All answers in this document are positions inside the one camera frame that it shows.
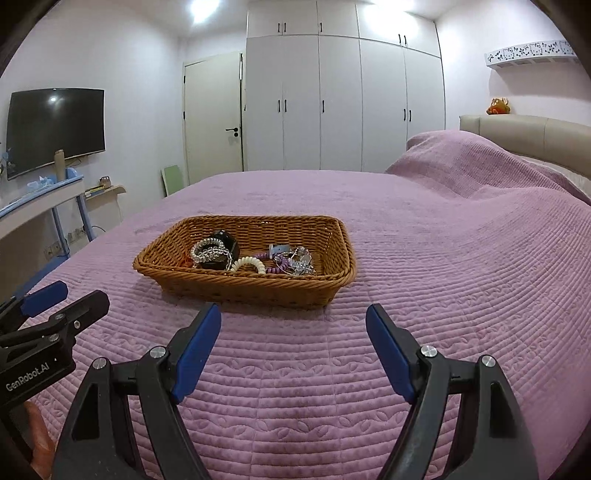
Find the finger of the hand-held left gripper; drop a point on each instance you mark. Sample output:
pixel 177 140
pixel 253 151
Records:
pixel 44 295
pixel 87 309

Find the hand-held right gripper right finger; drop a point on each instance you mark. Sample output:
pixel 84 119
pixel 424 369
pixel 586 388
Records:
pixel 390 350

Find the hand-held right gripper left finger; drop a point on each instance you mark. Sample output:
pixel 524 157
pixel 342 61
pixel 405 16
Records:
pixel 198 350

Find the brown wicker basket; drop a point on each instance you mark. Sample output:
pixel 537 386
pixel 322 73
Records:
pixel 277 290

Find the person's left hand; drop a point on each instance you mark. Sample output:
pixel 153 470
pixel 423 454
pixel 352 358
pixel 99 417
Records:
pixel 41 443

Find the pink quilted bedspread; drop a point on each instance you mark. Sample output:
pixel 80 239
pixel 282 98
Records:
pixel 415 254

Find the small brown ornament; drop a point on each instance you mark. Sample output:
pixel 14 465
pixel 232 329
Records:
pixel 105 181

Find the beige cylindrical bottle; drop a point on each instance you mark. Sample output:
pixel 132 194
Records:
pixel 60 166

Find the green board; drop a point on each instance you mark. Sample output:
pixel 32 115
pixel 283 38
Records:
pixel 174 181

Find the black curved television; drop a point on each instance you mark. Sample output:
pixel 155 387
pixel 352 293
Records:
pixel 55 129

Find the white room door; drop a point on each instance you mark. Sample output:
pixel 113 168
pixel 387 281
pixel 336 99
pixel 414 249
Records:
pixel 212 115

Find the beige padded headboard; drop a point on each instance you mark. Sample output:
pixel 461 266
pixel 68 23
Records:
pixel 531 134

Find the white wardrobe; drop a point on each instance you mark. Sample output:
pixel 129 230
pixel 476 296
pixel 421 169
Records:
pixel 341 92

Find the orange plush toy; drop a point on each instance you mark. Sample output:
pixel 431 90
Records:
pixel 498 106

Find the ceiling light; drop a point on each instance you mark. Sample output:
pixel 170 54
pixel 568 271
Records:
pixel 201 9
pixel 383 9

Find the white wall socket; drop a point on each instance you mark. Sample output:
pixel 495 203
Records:
pixel 77 232
pixel 52 251

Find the white desk with blue frame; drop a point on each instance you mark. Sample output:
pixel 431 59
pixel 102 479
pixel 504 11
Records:
pixel 41 194

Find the wooden wall shelf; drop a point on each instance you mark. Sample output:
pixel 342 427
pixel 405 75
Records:
pixel 111 190

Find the white decorative wall shelf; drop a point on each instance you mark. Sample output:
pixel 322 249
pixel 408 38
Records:
pixel 531 53

